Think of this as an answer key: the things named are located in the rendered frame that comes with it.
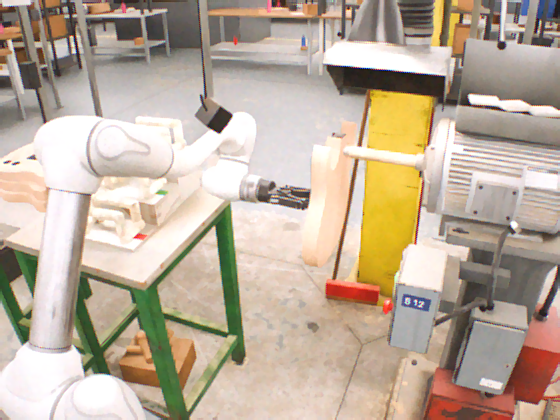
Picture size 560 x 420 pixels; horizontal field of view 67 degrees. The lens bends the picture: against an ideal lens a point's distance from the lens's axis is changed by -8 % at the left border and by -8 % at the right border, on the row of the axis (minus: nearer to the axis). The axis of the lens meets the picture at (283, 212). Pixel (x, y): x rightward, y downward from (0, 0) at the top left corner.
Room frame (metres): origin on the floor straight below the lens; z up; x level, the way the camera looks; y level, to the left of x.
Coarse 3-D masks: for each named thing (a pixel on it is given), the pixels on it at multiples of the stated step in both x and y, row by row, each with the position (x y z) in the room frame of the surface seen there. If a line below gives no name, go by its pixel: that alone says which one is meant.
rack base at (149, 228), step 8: (96, 224) 1.30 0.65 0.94; (104, 224) 1.30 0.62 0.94; (112, 224) 1.30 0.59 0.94; (128, 224) 1.30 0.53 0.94; (96, 232) 1.25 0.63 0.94; (104, 232) 1.25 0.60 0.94; (112, 232) 1.25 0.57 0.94; (144, 232) 1.25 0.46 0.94; (152, 232) 1.26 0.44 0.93; (88, 240) 1.21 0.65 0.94; (96, 240) 1.21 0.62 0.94; (104, 240) 1.20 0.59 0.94; (112, 240) 1.20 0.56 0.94; (136, 240) 1.20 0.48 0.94; (144, 240) 1.21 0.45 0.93; (120, 248) 1.17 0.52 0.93; (128, 248) 1.16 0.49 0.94; (136, 248) 1.17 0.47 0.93
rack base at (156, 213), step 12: (132, 180) 1.47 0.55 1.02; (96, 192) 1.39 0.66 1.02; (108, 192) 1.38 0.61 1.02; (120, 192) 1.38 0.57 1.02; (132, 192) 1.38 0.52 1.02; (144, 204) 1.30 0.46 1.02; (156, 204) 1.30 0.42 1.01; (168, 204) 1.37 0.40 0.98; (180, 204) 1.43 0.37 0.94; (144, 216) 1.31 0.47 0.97; (156, 216) 1.29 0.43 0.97; (168, 216) 1.36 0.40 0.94
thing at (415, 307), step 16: (416, 256) 0.84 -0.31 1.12; (432, 256) 0.84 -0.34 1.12; (400, 272) 0.80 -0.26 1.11; (416, 272) 0.79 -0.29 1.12; (432, 272) 0.78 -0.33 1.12; (400, 288) 0.75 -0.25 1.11; (416, 288) 0.74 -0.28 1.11; (432, 288) 0.73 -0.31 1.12; (400, 304) 0.75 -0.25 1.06; (416, 304) 0.73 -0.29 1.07; (432, 304) 0.72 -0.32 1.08; (480, 304) 0.84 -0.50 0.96; (400, 320) 0.75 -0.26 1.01; (416, 320) 0.73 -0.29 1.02; (432, 320) 0.72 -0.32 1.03; (400, 336) 0.74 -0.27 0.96; (416, 336) 0.73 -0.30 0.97; (416, 352) 0.73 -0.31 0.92
